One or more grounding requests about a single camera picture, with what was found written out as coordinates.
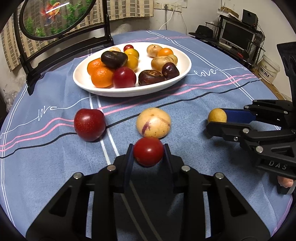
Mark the pale yellow round fruit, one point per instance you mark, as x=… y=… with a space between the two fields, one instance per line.
x=115 y=49

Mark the large mandarin orange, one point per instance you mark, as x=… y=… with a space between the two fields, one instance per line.
x=102 y=77
x=93 y=65

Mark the small orange tomato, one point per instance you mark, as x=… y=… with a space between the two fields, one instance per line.
x=165 y=52

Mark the beige checked curtain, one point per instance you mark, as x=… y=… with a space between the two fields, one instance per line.
x=42 y=21

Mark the black hat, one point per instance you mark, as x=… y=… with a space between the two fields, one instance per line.
x=203 y=33

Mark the yellow orange round fruit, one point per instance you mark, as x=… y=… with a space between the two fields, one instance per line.
x=132 y=63

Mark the dark red plum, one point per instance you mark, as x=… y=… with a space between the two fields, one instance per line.
x=124 y=77
x=89 y=124

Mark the beige potato-like fruit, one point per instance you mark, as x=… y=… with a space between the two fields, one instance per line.
x=157 y=63

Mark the white oval plate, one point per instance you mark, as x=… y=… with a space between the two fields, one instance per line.
x=83 y=79

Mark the beige round fruit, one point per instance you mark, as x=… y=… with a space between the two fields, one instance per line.
x=152 y=50

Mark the goldfish screen on black stand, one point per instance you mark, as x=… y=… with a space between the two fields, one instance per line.
x=34 y=74

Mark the person's right hand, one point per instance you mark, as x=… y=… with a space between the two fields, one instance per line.
x=285 y=182

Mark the small dark plum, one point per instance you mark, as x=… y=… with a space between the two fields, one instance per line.
x=170 y=71

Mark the wall power strip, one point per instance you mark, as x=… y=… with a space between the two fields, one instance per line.
x=169 y=7

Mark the computer monitor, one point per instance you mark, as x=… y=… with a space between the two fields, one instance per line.
x=236 y=35

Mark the black speaker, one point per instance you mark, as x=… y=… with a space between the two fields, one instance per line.
x=249 y=18

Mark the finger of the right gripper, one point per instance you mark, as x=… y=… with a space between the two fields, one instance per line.
x=234 y=132
x=239 y=116

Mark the brown mangosteen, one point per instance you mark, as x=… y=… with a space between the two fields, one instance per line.
x=148 y=77

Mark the dark purple mangosteen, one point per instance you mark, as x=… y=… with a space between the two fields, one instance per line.
x=114 y=59

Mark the small yellow longan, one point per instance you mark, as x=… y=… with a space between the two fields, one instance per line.
x=173 y=58
x=217 y=115

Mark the red cherry tomato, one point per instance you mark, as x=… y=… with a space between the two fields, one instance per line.
x=126 y=47
x=148 y=151

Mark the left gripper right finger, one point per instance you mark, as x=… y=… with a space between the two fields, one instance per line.
x=167 y=156

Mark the olive green round fruit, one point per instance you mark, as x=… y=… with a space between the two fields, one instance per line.
x=132 y=52

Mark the dark red plum back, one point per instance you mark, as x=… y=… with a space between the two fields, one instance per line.
x=89 y=124

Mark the white bucket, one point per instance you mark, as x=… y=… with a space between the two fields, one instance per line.
x=268 y=69

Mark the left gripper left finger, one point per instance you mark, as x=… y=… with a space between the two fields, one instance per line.
x=127 y=166

